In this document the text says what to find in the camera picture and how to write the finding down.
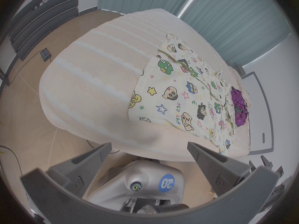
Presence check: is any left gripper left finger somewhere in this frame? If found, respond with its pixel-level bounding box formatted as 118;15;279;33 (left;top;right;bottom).
46;142;112;197

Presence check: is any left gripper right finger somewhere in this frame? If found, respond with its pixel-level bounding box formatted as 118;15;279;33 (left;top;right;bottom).
187;142;252;197

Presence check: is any white printed pyjama top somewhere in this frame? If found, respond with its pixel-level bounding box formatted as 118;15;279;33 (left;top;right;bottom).
128;33;239;154

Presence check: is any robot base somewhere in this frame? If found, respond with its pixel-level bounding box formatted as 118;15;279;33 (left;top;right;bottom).
82;160;190;213

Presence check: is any pile of clothes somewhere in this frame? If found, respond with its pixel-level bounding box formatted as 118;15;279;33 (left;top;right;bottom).
230;86;249;126

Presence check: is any bed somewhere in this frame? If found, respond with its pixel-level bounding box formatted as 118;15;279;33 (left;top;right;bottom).
38;8;274;163

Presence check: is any grey bedside table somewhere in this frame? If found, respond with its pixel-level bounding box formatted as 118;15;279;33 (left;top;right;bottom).
225;61;246;76

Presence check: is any small black box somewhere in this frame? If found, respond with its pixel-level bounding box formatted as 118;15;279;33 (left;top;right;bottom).
40;48;52;62

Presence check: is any black padded sofa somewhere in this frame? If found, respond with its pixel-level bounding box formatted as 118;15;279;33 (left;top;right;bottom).
9;0;79;61

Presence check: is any window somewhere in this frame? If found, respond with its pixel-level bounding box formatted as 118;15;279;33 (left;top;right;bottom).
177;0;206;18

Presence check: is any black cable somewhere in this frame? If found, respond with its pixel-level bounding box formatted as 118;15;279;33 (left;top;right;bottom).
86;139;120;154

